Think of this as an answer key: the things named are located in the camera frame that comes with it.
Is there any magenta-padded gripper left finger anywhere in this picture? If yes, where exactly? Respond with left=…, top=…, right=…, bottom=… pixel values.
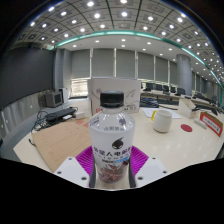
left=53, top=145, right=98, bottom=190

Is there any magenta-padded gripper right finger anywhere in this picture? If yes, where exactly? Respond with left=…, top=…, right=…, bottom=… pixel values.
left=128, top=145, right=169, bottom=189

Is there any clear black-capped drink bottle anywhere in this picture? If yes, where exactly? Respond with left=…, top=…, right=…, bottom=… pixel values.
left=87, top=90, right=136, bottom=185

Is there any brown cardboard sheet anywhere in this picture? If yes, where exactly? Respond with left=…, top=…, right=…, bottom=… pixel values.
left=31, top=116, right=93, bottom=173

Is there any flat round red coaster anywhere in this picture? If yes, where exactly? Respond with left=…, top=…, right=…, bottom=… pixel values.
left=180, top=123, right=194, bottom=133

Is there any black power strip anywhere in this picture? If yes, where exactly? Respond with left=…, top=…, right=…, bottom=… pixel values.
left=41, top=107, right=78, bottom=123

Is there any grey CRT monitor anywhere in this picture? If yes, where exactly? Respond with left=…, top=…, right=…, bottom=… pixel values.
left=44, top=91, right=65, bottom=108

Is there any red-edged open cardboard box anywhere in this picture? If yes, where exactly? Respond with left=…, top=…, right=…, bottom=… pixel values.
left=199, top=111, right=224, bottom=138

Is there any white paper carton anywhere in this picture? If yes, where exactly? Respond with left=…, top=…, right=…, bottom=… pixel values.
left=87, top=77, right=142, bottom=116

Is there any row of black office chairs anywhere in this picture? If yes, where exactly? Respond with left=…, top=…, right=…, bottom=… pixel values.
left=141, top=82, right=188, bottom=98

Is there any group of ceiling lights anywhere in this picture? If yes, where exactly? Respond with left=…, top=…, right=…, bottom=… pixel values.
left=19, top=0, right=224, bottom=81

